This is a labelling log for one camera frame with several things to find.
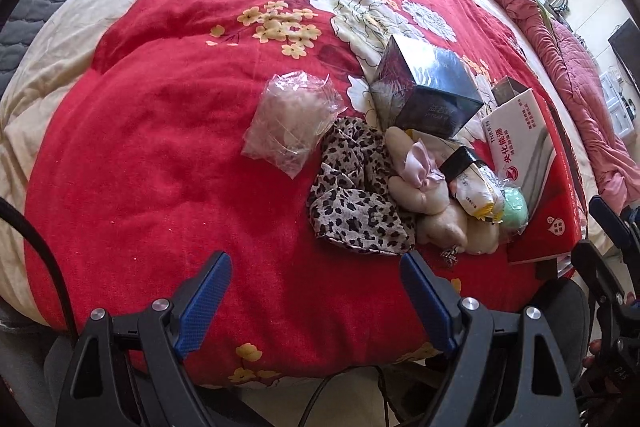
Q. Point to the red and white carton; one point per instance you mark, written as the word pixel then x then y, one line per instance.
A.
pixel 521 146

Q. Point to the clear plastic bag with fluff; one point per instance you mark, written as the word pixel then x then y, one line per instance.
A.
pixel 293 113

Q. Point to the white drawer cabinet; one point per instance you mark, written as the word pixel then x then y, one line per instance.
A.
pixel 618 107

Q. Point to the white yellow snack packet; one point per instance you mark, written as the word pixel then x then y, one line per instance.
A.
pixel 474 185

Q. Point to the black square gift box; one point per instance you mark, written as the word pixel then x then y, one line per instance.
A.
pixel 422 87

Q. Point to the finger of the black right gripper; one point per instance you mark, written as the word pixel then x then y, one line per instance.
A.
pixel 600 276
pixel 622 228

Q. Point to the green egg-shaped sponge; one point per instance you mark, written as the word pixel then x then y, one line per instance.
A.
pixel 515 210

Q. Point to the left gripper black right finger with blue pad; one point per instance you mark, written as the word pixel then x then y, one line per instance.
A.
pixel 505 369

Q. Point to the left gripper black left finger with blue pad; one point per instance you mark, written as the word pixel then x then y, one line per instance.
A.
pixel 128 370

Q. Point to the cream plush toy pink bow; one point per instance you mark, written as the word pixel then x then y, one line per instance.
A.
pixel 420 187

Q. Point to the dark shallow tray box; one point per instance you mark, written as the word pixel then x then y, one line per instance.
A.
pixel 559 220

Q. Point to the leopard print cloth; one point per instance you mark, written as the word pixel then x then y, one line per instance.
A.
pixel 349 204

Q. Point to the pink quilted comforter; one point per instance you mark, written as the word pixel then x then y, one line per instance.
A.
pixel 575 77

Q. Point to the black wall television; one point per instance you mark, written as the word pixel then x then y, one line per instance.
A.
pixel 625 43

